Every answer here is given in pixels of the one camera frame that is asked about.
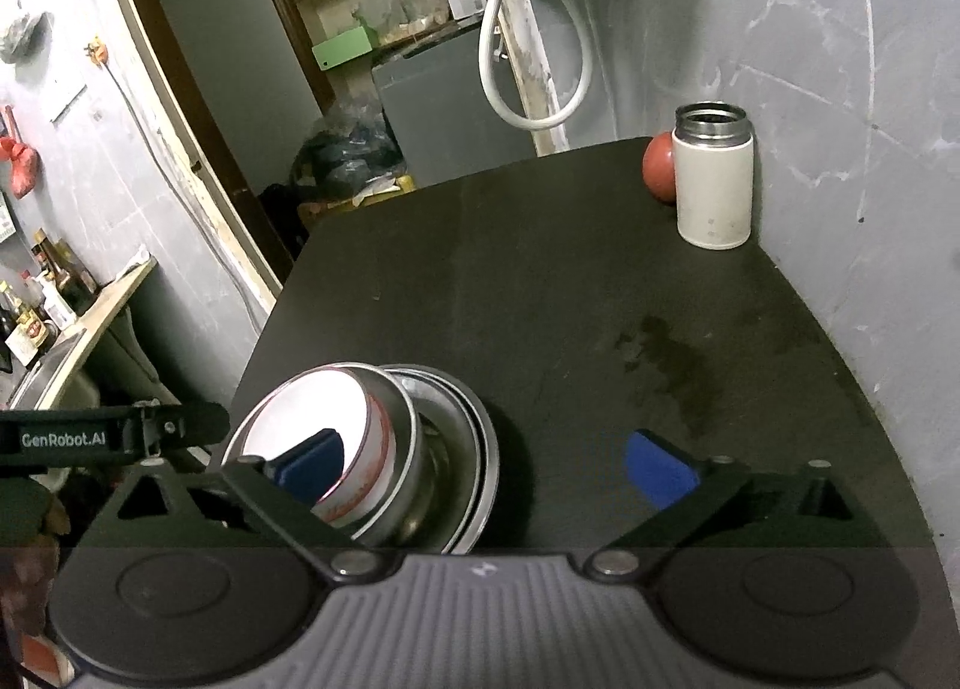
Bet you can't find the white steel thermos cup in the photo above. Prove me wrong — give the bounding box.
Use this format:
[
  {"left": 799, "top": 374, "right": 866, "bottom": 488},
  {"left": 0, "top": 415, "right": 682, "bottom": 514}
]
[{"left": 672, "top": 101, "right": 755, "bottom": 251}]

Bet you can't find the red plastic bag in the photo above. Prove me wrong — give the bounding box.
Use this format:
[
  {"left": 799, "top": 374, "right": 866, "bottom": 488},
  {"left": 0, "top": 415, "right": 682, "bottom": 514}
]
[{"left": 2, "top": 104, "right": 41, "bottom": 200}]

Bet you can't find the green box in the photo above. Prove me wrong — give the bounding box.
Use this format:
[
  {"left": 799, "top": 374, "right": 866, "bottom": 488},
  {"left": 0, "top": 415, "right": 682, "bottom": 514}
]
[{"left": 313, "top": 25, "right": 379, "bottom": 70}]

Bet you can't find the steel bowl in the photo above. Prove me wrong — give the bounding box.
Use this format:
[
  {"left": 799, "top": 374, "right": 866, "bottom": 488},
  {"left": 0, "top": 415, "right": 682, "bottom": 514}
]
[{"left": 213, "top": 363, "right": 425, "bottom": 546}]

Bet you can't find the red round fruit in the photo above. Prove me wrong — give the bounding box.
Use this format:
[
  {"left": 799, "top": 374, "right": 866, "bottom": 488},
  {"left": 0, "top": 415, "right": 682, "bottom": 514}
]
[{"left": 641, "top": 132, "right": 677, "bottom": 203}]

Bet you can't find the white bowl red rim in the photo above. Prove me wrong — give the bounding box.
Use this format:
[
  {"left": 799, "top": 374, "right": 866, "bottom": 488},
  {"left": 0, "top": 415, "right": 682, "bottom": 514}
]
[{"left": 228, "top": 368, "right": 395, "bottom": 526}]

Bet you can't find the person's left hand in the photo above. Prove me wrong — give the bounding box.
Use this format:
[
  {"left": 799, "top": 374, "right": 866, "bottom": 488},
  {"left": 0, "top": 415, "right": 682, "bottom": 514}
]
[{"left": 2, "top": 496, "right": 70, "bottom": 636}]

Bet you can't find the black garbage bag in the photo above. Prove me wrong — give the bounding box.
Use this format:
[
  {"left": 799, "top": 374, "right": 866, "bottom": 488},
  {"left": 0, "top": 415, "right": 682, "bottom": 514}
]
[{"left": 288, "top": 96, "right": 407, "bottom": 201}]

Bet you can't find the white looped hose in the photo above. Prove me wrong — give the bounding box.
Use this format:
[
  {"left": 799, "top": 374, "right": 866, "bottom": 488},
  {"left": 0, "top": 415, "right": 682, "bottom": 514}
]
[{"left": 476, "top": 0, "right": 594, "bottom": 134}]

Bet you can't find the yellow box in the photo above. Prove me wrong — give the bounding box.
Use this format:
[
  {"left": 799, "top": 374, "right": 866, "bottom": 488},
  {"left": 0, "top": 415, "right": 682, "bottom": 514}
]
[{"left": 298, "top": 174, "right": 416, "bottom": 230}]

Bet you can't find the wooden kitchen counter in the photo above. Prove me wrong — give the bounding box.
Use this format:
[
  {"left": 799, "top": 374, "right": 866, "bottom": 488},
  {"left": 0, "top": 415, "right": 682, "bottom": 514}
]
[{"left": 5, "top": 257, "right": 176, "bottom": 410}]

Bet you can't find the dark grey cabinet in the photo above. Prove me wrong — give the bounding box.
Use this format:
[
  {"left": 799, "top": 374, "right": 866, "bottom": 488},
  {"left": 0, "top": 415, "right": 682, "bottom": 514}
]
[{"left": 373, "top": 26, "right": 535, "bottom": 189}]

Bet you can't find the steel plate with sticker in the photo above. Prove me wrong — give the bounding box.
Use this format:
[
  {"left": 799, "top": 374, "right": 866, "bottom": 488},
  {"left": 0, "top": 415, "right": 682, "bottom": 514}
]
[{"left": 386, "top": 364, "right": 500, "bottom": 554}]

